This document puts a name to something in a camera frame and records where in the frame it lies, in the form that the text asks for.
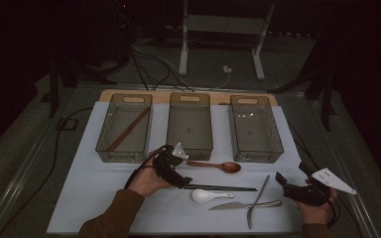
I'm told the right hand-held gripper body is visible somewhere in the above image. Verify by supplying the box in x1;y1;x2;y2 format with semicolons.
288;162;358;207

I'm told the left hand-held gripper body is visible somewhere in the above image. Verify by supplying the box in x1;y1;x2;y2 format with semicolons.
152;142;191;190

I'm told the white ceramic spoon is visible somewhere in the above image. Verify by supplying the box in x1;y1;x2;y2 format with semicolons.
191;188;236;203

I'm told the black chopstick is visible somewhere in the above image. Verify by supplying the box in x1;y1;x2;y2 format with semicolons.
183;183;258;191
183;185;258;193

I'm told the smoky clear plastic bin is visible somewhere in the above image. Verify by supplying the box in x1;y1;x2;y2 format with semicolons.
165;91;214;162
227;94;285;164
94;92;154;164

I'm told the brown wooden spoon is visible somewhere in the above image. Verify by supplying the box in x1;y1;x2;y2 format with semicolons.
186;160;242;175

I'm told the metal knife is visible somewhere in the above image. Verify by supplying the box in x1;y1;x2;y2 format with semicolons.
207;198;283;211

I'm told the metal fork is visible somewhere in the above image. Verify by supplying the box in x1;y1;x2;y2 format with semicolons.
246;175;271;230

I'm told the person's right hand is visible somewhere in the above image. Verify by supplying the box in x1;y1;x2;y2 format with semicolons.
294;179;339;226

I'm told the person's left hand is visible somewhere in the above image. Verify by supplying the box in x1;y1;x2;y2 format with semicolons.
127;150;174;198

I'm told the white table mat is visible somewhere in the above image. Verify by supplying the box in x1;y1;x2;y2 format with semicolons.
46;100;307;235

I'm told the black tripod stand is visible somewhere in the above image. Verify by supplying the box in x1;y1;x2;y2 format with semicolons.
267;65;337;132
48;56;117;119

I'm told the white metal stand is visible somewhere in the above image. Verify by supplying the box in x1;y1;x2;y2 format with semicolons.
178;0;276;81

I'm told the dark equipment stand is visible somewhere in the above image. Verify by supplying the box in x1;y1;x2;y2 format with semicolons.
110;0;135;67

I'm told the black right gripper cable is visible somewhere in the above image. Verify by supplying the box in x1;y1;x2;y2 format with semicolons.
325;192;343;230

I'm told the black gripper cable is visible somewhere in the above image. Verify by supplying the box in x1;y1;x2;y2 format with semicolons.
123;145;167;190
325;192;343;230

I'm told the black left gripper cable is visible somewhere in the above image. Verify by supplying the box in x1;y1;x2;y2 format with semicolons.
123;145;167;190

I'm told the white cable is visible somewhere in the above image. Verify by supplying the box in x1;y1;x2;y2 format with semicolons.
210;71;231;90

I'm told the bundle of black floor cables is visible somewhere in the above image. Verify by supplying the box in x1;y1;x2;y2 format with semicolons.
130;43;196;92

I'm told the long black floor cable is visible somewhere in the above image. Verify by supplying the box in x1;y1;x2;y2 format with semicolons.
0;106;94;238

